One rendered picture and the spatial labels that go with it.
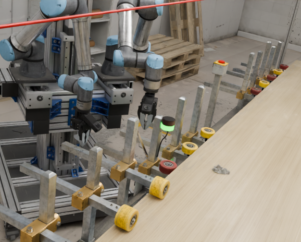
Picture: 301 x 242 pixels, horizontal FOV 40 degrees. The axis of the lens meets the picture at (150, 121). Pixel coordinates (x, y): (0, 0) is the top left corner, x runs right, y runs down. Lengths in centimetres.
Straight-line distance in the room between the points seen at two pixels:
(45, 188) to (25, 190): 156
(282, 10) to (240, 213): 837
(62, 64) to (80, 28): 49
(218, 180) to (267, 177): 26
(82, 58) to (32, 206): 104
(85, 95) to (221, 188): 78
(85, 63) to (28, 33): 31
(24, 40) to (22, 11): 250
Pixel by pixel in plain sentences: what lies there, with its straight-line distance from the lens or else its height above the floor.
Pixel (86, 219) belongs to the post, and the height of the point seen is 83.
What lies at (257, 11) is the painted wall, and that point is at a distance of 1004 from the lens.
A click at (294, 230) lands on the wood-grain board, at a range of 174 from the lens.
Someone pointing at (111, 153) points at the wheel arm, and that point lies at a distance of 206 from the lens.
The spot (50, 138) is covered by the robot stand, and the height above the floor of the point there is 53.
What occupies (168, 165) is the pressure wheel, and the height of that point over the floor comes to 91.
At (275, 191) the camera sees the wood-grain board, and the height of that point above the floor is 90.
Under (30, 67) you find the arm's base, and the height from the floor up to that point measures 109.
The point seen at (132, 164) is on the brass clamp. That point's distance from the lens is 176.
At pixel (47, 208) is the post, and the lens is 136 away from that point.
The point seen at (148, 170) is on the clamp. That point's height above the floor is 86.
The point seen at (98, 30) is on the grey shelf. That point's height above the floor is 70.
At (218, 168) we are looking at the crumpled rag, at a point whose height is 91.
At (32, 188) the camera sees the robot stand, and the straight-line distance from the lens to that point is 291.
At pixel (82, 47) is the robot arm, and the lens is 214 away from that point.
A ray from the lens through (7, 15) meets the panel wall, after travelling 460.
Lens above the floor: 185
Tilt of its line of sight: 24 degrees down
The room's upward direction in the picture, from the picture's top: 9 degrees clockwise
